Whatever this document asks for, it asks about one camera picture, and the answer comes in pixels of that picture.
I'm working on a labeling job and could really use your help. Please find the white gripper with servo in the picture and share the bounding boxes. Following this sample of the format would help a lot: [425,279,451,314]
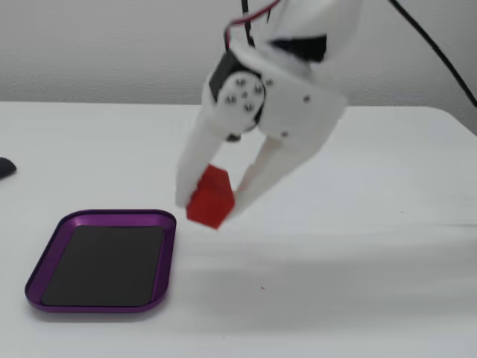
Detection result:
[174,39,349,219]

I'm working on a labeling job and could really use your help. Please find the red cube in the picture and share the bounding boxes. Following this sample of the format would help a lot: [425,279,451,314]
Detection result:
[185,163,236,230]

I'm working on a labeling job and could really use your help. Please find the purple tray with black mat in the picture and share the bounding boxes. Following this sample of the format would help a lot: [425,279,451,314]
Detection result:
[24,208,177,313]

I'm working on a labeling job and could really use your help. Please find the black rounded object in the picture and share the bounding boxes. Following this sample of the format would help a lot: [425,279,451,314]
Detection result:
[0,157,18,180]

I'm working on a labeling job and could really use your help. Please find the red and black wire bundle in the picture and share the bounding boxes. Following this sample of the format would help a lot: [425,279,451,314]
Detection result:
[222,0,280,51]

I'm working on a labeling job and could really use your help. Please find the thick black cable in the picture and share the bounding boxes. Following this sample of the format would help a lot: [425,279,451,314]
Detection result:
[388,0,477,107]

